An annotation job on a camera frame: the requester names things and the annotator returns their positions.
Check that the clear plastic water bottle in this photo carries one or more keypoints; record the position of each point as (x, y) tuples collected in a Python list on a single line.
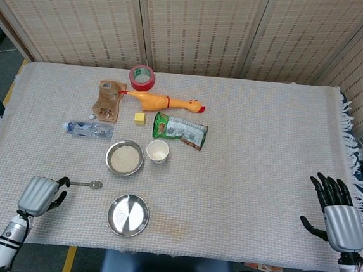
[(89, 130)]

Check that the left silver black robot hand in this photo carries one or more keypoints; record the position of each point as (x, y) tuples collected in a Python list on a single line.
[(36, 195)]

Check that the stainless steel plate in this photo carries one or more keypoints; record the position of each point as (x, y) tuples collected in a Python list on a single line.
[(128, 215)]

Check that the green snack packet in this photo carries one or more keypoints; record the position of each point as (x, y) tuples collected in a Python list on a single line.
[(178, 131)]

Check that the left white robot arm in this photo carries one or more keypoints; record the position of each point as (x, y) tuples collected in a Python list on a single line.
[(7, 238)]

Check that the red tape roll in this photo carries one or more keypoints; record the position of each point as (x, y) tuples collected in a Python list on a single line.
[(148, 83)]

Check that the metal spoon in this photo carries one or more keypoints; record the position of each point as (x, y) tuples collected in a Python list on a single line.
[(96, 184)]

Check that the yellow cube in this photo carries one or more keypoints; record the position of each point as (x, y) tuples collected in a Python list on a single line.
[(139, 119)]

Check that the orange printed paper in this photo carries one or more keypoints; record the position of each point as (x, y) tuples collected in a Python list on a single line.
[(265, 268)]

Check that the stainless steel bowl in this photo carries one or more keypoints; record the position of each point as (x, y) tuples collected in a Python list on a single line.
[(108, 156)]

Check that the brown spout pouch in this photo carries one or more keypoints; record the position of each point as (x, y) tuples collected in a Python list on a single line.
[(108, 101)]

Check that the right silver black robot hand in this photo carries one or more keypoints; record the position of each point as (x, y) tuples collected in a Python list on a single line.
[(345, 226)]

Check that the white waffle tablecloth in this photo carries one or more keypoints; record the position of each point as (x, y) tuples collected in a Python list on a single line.
[(244, 179)]

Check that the white paper cup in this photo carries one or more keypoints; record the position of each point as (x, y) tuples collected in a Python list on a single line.
[(157, 150)]

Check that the yellow rubber chicken toy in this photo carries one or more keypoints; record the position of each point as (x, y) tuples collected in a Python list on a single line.
[(152, 101)]

